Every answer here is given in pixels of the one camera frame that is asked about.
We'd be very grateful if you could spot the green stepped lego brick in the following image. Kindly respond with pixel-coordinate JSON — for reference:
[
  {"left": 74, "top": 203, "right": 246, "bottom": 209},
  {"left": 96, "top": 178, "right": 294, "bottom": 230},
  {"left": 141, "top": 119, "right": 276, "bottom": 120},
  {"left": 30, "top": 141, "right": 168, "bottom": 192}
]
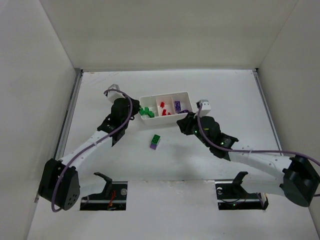
[{"left": 144, "top": 107, "right": 155, "bottom": 118}]

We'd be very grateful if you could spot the purple rounded lego piece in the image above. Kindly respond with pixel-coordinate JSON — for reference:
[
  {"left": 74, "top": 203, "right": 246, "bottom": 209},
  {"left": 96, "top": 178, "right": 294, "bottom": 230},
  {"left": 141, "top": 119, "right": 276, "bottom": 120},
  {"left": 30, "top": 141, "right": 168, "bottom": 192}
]
[{"left": 179, "top": 109, "right": 189, "bottom": 114}]

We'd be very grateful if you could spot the purple lego brick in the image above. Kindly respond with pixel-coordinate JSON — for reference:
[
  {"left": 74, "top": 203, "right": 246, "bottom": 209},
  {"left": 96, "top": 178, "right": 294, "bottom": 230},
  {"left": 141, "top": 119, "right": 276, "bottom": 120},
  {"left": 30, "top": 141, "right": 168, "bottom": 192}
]
[{"left": 174, "top": 101, "right": 182, "bottom": 113}]

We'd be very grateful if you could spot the red round lego piece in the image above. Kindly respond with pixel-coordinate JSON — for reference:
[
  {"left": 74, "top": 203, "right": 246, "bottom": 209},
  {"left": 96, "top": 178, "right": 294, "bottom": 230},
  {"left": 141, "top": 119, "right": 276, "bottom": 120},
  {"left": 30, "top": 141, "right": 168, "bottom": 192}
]
[{"left": 162, "top": 109, "right": 171, "bottom": 116}]

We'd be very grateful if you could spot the green purple lego cluster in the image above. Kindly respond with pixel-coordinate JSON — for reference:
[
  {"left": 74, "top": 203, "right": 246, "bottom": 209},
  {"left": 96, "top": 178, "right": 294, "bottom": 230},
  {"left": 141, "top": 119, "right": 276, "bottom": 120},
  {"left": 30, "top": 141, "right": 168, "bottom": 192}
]
[{"left": 149, "top": 134, "right": 161, "bottom": 150}]

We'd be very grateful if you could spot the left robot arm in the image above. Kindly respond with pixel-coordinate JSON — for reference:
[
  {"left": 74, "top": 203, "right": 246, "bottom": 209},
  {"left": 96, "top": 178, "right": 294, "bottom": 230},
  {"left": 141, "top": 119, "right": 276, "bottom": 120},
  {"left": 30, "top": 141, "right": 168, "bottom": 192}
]
[{"left": 38, "top": 98, "right": 140, "bottom": 213}]

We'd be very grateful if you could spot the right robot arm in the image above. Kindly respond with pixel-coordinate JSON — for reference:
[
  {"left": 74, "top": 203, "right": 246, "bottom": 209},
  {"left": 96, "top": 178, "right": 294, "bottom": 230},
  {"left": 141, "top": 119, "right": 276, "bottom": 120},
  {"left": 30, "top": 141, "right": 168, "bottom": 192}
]
[{"left": 176, "top": 112, "right": 320, "bottom": 207}]

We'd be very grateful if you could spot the white three-compartment container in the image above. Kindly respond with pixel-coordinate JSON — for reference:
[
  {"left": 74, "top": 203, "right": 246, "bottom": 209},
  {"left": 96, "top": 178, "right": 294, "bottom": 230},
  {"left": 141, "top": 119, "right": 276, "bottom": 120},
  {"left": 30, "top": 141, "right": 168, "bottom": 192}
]
[{"left": 139, "top": 92, "right": 193, "bottom": 127}]

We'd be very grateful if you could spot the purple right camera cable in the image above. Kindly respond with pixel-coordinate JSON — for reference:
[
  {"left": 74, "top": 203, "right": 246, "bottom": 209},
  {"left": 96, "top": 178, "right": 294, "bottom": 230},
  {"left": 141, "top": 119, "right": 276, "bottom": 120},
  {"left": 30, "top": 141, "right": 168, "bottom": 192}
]
[{"left": 196, "top": 103, "right": 320, "bottom": 197}]

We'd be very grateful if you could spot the purple camera cable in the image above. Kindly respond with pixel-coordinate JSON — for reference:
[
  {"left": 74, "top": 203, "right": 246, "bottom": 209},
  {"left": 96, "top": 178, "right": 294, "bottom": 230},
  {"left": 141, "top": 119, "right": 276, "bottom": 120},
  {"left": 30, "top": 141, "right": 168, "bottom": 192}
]
[
  {"left": 51, "top": 88, "right": 134, "bottom": 213},
  {"left": 196, "top": 103, "right": 320, "bottom": 197}
]

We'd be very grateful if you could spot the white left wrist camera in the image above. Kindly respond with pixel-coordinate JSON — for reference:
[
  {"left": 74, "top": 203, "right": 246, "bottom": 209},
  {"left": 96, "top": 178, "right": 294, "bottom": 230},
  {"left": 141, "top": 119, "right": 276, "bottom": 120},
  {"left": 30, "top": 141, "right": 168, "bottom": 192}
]
[{"left": 103, "top": 84, "right": 124, "bottom": 104}]

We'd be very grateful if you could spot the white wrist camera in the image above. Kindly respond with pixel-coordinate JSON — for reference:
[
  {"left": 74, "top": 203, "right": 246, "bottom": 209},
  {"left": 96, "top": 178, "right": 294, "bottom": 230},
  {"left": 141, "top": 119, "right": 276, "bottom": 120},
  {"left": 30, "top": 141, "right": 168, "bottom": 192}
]
[
  {"left": 103, "top": 84, "right": 124, "bottom": 104},
  {"left": 196, "top": 99, "right": 211, "bottom": 117}
]

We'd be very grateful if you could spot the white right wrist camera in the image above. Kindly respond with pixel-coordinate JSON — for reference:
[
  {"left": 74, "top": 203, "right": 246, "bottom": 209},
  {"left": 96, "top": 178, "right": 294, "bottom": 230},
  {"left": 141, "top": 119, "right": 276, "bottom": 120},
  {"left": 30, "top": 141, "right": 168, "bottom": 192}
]
[{"left": 196, "top": 99, "right": 211, "bottom": 117}]

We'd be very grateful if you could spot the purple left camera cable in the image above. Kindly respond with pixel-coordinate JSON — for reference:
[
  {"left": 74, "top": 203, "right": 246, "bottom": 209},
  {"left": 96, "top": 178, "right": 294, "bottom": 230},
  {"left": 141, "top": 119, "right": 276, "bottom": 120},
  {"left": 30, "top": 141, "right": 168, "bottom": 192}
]
[{"left": 51, "top": 88, "right": 134, "bottom": 213}]

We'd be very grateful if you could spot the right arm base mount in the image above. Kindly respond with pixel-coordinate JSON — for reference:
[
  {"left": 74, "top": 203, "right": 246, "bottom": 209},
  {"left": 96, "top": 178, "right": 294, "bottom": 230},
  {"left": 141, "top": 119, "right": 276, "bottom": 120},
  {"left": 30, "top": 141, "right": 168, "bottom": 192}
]
[{"left": 215, "top": 171, "right": 269, "bottom": 211}]

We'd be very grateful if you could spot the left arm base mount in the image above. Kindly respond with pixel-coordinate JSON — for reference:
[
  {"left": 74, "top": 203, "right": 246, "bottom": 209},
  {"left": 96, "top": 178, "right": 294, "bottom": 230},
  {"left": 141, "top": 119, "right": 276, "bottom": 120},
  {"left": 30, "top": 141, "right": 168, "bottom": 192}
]
[{"left": 79, "top": 172, "right": 128, "bottom": 211}]

